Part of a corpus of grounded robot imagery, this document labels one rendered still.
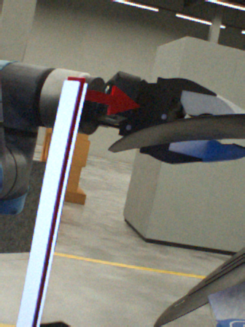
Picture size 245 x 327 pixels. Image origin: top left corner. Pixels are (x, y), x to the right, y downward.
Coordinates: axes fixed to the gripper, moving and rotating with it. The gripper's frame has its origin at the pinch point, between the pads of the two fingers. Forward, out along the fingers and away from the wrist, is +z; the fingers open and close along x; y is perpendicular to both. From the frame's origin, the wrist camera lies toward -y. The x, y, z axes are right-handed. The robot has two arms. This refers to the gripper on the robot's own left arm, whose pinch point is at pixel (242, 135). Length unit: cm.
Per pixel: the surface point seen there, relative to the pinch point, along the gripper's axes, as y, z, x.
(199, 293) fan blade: 13.5, -2.9, 19.6
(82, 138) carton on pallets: 727, -343, -45
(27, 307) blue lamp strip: -22.3, -9.5, 20.1
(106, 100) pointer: -21.3, -7.6, 2.3
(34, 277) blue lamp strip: -22.7, -9.3, 17.5
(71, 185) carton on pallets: 733, -343, 19
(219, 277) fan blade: 14.6, -0.9, 17.1
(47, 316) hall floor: 267, -132, 91
